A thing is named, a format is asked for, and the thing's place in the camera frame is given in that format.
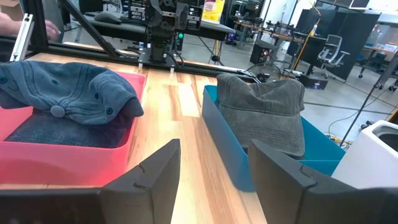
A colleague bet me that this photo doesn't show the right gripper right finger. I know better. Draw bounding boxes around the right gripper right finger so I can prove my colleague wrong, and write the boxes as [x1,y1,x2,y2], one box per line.
[248,138,398,224]

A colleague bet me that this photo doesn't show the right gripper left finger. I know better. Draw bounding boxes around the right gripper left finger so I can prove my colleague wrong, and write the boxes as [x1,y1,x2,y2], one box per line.
[0,138,182,224]

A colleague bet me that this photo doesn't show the dark navy denim cap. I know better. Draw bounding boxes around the dark navy denim cap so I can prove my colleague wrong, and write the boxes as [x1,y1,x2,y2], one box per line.
[4,107,136,149]

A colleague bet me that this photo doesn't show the grey cotton cap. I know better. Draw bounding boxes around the grey cotton cap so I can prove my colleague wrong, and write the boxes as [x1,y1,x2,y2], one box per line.
[215,73,307,159]

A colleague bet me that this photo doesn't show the faded blue denim cap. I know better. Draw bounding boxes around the faded blue denim cap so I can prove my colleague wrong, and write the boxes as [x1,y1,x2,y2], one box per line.
[0,59,145,126]

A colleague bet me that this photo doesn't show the person's left forearm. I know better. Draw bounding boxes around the person's left forearm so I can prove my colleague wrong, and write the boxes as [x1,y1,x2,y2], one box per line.
[0,12,25,37]

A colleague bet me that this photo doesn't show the pink translucent plastic bin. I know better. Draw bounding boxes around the pink translucent plastic bin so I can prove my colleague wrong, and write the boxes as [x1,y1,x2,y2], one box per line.
[0,70,147,188]

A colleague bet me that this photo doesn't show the white plastic container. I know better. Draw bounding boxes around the white plastic container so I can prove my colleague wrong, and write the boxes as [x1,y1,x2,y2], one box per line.
[330,119,398,190]

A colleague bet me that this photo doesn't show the blue plastic bin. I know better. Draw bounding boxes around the blue plastic bin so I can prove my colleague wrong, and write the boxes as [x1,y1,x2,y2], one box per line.
[201,84,347,193]

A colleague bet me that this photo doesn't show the black floor fan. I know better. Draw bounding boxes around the black floor fan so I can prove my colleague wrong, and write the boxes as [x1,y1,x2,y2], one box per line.
[246,62,282,83]

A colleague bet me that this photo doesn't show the black tripod stand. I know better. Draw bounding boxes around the black tripod stand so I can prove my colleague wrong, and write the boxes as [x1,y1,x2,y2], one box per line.
[340,49,398,147]

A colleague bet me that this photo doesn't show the black computer tower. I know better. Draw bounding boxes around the black computer tower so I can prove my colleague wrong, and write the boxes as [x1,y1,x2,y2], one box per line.
[249,39,278,65]

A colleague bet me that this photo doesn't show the white mesh office chair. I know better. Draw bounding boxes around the white mesh office chair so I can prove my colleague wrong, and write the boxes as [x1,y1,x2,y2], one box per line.
[316,34,351,78]

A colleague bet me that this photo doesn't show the black partition cabinet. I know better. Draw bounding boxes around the black partition cabinet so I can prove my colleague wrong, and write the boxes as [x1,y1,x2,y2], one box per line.
[285,8,382,82]

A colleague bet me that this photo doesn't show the black desk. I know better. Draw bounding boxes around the black desk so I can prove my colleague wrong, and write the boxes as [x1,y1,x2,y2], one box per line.
[70,11,236,44]

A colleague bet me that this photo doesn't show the person's left hand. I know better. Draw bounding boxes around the person's left hand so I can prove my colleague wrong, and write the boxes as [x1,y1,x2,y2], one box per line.
[44,19,62,42]

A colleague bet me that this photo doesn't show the silver aluminium extrusion bar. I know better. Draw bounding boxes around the silver aluminium extrusion bar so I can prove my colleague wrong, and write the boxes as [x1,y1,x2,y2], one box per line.
[9,12,35,63]

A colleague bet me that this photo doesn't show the yellow carton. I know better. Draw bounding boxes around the yellow carton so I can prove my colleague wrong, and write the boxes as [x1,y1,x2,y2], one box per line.
[201,0,226,24]

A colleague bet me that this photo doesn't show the yellow hanging cable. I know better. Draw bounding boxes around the yellow hanging cable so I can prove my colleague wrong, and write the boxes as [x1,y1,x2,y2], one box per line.
[291,0,322,72]

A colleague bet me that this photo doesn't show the black aluminium rig frame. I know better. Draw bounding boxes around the black aluminium rig frame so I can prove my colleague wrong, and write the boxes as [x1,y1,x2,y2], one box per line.
[0,0,261,84]

